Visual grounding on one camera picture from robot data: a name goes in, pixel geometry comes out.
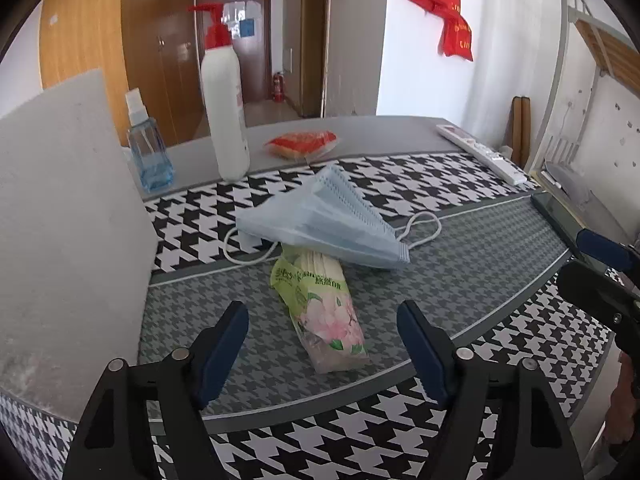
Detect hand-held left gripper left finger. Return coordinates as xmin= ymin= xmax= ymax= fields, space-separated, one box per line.
xmin=59 ymin=301 xmax=250 ymax=480

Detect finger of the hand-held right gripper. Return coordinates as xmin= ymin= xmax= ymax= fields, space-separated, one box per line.
xmin=556 ymin=261 xmax=640 ymax=361
xmin=575 ymin=228 xmax=640 ymax=281

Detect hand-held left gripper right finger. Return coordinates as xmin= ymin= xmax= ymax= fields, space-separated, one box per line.
xmin=396 ymin=300 xmax=586 ymax=480

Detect floral tissue packet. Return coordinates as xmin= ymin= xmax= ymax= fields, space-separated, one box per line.
xmin=270 ymin=245 xmax=372 ymax=375

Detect white styrofoam box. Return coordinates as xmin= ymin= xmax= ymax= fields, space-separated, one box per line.
xmin=0 ymin=69 xmax=162 ymax=408

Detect brown wooden slats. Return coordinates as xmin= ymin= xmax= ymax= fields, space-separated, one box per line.
xmin=508 ymin=96 xmax=535 ymax=168

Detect white remote control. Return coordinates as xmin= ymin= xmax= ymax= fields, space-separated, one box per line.
xmin=436 ymin=124 xmax=528 ymax=185

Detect blue face mask stack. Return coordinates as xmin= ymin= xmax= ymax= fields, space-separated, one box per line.
xmin=222 ymin=162 xmax=443 ymax=270

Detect clear blue spray bottle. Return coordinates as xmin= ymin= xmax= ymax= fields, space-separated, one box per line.
xmin=125 ymin=88 xmax=176 ymax=193

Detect red snack packet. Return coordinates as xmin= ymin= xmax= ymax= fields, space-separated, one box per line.
xmin=264 ymin=130 xmax=338 ymax=161

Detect white pump bottle red top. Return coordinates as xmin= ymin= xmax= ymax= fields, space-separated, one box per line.
xmin=187 ymin=3 xmax=252 ymax=182

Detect dark brown entrance door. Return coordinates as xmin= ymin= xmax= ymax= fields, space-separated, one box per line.
xmin=196 ymin=0 xmax=273 ymax=106

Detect wooden wardrobe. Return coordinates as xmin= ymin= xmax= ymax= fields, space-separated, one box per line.
xmin=39 ymin=0 xmax=201 ymax=148

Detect white metal bunk bed frame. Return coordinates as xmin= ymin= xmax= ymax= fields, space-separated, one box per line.
xmin=520 ymin=0 xmax=640 ymax=241

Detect brown door frame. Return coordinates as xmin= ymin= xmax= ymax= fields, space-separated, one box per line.
xmin=300 ymin=0 xmax=333 ymax=118

